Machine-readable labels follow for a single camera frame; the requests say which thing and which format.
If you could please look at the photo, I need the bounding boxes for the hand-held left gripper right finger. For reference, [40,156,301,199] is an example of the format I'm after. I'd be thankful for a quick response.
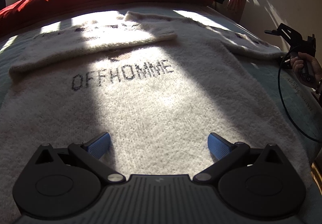
[192,132,288,185]

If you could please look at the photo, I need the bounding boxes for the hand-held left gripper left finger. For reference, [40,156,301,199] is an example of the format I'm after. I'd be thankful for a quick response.
[35,132,126,185]

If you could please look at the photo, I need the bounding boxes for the cream knit sweater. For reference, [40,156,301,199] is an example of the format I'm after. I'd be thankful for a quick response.
[0,10,314,214]

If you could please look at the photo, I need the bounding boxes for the person's right hand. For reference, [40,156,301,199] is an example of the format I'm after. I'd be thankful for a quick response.
[290,52,322,89]

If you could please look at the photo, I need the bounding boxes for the bed with grey-green plaid sheet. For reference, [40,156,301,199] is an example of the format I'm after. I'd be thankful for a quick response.
[0,4,322,224]

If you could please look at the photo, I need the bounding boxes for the black cable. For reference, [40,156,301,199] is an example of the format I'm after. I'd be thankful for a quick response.
[277,50,322,142]

